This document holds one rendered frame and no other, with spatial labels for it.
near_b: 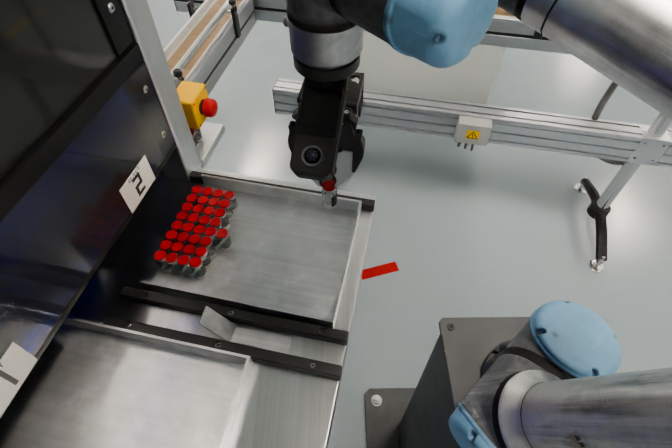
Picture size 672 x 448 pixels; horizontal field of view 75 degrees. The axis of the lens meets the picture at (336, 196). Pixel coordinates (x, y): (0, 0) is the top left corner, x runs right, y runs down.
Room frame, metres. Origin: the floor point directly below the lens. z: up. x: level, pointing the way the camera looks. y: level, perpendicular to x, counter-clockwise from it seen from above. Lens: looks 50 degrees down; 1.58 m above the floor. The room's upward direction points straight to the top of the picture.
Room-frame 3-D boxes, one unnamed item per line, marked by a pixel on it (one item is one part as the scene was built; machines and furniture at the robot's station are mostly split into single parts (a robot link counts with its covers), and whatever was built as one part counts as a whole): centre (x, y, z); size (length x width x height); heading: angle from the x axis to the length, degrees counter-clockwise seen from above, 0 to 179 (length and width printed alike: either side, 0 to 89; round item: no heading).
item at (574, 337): (0.23, -0.32, 0.96); 0.13 x 0.12 x 0.14; 133
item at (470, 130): (1.24, -0.51, 0.50); 0.12 x 0.05 x 0.09; 78
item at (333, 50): (0.41, 0.01, 1.35); 0.08 x 0.08 x 0.05
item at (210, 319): (0.29, 0.14, 0.91); 0.14 x 0.03 x 0.06; 79
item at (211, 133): (0.78, 0.36, 0.87); 0.14 x 0.13 x 0.02; 78
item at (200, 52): (1.07, 0.40, 0.92); 0.69 x 0.16 x 0.16; 168
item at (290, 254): (0.46, 0.14, 0.90); 0.34 x 0.26 x 0.04; 78
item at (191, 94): (0.76, 0.32, 0.99); 0.08 x 0.07 x 0.07; 78
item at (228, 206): (0.48, 0.23, 0.90); 0.18 x 0.02 x 0.05; 168
